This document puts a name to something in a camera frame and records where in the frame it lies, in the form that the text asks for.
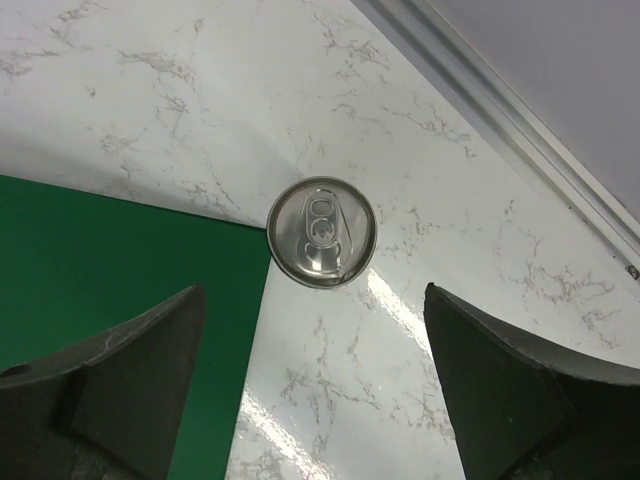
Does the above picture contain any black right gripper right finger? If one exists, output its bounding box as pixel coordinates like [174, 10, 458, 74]
[424, 283, 639, 479]

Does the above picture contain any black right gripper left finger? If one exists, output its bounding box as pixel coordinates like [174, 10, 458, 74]
[1, 284, 207, 479]

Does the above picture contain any black yellow label can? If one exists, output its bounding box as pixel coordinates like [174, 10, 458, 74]
[266, 176, 377, 290]

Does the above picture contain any green ring binder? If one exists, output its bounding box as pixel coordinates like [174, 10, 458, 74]
[1, 177, 269, 479]

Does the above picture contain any right aluminium frame post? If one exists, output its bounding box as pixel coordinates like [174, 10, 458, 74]
[371, 1, 639, 281]

